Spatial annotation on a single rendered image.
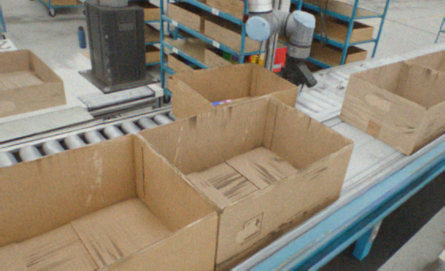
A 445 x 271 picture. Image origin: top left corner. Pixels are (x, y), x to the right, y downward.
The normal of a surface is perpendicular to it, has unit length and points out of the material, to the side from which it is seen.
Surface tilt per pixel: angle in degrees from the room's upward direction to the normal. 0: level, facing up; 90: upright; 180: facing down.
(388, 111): 90
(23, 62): 90
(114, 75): 90
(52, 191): 89
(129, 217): 0
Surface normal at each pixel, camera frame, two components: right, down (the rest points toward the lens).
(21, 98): 0.70, 0.45
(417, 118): -0.70, 0.27
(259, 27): -0.35, 0.51
